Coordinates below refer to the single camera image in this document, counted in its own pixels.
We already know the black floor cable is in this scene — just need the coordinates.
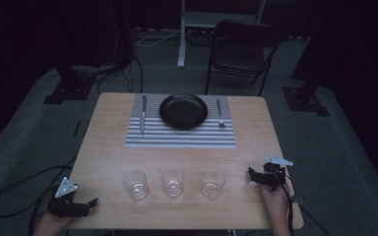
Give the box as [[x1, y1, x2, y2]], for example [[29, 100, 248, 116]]
[[96, 53, 145, 95]]

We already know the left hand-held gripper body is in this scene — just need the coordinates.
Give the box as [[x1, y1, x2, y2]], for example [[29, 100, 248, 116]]
[[46, 176, 84, 218]]

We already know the person's left hand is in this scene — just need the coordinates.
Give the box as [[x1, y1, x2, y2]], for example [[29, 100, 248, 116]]
[[31, 210, 76, 236]]

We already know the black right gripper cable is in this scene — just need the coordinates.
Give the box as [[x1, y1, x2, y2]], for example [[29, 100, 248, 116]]
[[269, 165, 331, 236]]

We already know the silver fork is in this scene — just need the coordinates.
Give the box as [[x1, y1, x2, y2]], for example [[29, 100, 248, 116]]
[[216, 98, 226, 129]]

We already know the person's right hand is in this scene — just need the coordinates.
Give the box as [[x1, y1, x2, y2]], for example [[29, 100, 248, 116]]
[[259, 182, 293, 220]]

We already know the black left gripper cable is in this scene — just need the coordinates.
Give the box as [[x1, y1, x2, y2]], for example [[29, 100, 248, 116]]
[[0, 156, 79, 236]]

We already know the silver table knife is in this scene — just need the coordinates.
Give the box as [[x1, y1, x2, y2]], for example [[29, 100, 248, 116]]
[[139, 94, 148, 137]]

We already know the black stand with base plate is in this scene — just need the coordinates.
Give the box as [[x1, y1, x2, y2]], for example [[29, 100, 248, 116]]
[[42, 62, 96, 106], [281, 32, 332, 118]]

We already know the grey metal stand frame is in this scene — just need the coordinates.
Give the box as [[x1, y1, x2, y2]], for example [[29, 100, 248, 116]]
[[176, 0, 268, 69]]

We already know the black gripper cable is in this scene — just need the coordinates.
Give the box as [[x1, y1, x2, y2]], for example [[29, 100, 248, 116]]
[[269, 165, 331, 236], [0, 156, 79, 236]]

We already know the clear drinking glass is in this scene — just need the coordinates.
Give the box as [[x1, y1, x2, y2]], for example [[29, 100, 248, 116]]
[[160, 168, 185, 198], [122, 170, 150, 201], [201, 169, 226, 199]]

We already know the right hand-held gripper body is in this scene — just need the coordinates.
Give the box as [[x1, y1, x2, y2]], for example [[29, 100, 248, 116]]
[[261, 155, 294, 193]]

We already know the grey striped placemat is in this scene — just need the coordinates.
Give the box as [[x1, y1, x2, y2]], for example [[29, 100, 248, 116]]
[[125, 93, 237, 149]]

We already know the black round plate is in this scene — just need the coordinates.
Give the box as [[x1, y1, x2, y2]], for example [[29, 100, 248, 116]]
[[158, 93, 209, 131]]

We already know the white floor cable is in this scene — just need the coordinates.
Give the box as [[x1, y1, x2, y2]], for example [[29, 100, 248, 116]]
[[133, 29, 182, 48]]

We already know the small black floor object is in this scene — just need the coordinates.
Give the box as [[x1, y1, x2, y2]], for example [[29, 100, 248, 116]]
[[72, 120, 83, 139]]

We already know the black folding chair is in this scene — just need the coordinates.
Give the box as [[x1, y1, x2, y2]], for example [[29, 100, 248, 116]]
[[204, 19, 282, 97]]

